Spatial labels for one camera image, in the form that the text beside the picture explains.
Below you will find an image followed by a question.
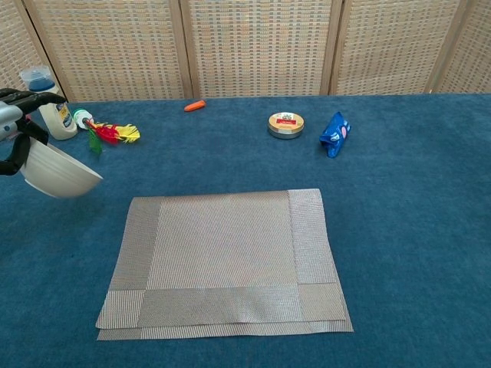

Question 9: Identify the colourful feather shuttlecock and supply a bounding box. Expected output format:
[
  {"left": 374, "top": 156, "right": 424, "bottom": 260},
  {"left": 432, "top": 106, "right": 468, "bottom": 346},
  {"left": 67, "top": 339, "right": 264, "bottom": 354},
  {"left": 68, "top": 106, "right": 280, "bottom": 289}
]
[{"left": 72, "top": 108, "right": 141, "bottom": 156}]

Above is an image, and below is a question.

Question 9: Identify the white ceramic bowl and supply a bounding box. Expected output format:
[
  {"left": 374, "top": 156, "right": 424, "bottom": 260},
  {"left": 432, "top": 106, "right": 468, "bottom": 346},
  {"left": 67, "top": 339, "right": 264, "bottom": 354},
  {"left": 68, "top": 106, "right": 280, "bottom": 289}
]
[{"left": 19, "top": 137, "right": 104, "bottom": 199}]

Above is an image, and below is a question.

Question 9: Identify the blue snack packet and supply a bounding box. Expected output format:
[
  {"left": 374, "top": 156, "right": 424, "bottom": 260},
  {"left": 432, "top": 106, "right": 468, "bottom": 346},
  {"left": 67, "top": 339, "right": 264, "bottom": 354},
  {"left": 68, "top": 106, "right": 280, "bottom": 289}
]
[{"left": 318, "top": 111, "right": 352, "bottom": 159}]

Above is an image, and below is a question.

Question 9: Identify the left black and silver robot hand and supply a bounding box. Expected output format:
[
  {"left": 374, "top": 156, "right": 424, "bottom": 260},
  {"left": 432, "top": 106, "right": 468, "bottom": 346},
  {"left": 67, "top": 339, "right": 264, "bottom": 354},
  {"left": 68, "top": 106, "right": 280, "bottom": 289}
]
[{"left": 0, "top": 87, "right": 68, "bottom": 177}]

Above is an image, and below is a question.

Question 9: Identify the blue felt table cover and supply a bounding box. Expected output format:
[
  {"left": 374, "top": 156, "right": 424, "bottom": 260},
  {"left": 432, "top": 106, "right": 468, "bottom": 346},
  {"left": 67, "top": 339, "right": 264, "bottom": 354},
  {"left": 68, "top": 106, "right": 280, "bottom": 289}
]
[{"left": 0, "top": 93, "right": 491, "bottom": 368}]

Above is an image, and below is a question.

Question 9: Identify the round gold tin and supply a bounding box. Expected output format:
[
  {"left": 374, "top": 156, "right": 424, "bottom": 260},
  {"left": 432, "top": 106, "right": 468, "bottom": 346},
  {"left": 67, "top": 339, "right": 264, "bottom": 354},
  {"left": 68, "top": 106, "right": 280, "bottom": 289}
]
[{"left": 267, "top": 111, "right": 307, "bottom": 140}]

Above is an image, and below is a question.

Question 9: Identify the cream squeeze bottle blue cap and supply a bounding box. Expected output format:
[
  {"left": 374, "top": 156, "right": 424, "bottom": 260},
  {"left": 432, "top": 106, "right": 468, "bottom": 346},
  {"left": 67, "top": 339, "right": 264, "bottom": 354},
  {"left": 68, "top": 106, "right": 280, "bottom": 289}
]
[{"left": 21, "top": 65, "right": 79, "bottom": 141}]

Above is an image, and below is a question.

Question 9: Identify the woven bamboo folding screen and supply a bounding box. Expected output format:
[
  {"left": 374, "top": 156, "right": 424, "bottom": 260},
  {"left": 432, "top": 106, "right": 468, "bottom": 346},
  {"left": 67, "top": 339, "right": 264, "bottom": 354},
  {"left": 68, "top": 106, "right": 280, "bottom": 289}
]
[{"left": 0, "top": 0, "right": 491, "bottom": 104}]

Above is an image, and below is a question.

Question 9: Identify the brown woven placemat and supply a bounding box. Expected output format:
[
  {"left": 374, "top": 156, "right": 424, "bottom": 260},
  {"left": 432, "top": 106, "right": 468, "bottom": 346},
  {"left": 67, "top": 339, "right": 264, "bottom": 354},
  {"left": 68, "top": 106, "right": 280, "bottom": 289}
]
[{"left": 94, "top": 187, "right": 354, "bottom": 341}]

